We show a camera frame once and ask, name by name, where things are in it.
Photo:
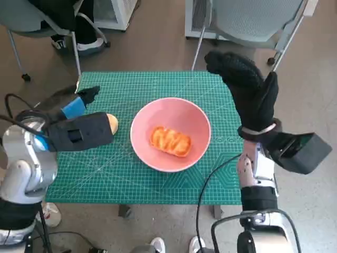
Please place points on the long braided bread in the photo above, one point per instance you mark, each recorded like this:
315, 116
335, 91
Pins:
171, 142

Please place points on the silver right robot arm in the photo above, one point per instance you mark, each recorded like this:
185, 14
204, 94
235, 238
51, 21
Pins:
260, 195

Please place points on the round bread bun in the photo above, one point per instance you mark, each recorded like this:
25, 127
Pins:
113, 124

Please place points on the white appliance with grill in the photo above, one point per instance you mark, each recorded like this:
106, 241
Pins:
190, 15

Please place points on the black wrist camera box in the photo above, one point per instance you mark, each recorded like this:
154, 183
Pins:
84, 131
302, 153

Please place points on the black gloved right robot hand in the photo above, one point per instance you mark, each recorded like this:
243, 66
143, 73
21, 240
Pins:
252, 92

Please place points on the green cutting mat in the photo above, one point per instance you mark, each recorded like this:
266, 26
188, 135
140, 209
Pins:
105, 171

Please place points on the grey chair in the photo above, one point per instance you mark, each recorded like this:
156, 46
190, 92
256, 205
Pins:
21, 15
250, 18

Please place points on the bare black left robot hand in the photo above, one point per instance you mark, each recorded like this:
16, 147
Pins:
75, 108

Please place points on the white shoe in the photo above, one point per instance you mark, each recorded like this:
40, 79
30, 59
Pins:
158, 245
197, 245

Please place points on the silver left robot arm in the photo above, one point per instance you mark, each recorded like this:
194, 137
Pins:
26, 163

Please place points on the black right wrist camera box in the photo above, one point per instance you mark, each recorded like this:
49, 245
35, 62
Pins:
302, 153

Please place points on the pink bowl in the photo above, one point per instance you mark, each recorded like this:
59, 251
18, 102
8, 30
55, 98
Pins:
147, 147

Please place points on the person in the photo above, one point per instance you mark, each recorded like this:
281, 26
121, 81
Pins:
87, 26
52, 214

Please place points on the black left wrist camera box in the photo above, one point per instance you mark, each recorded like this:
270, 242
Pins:
84, 131

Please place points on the table leg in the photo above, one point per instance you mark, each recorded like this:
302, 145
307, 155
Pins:
217, 210
125, 210

